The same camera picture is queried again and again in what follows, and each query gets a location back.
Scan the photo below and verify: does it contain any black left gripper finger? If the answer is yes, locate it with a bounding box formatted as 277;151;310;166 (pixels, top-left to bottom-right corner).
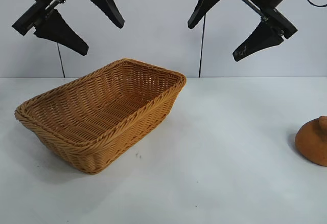
80;0;125;29
34;10;89;56

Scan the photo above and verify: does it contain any tan woven wicker basket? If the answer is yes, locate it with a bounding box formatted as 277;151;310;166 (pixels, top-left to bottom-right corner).
14;58;187;175

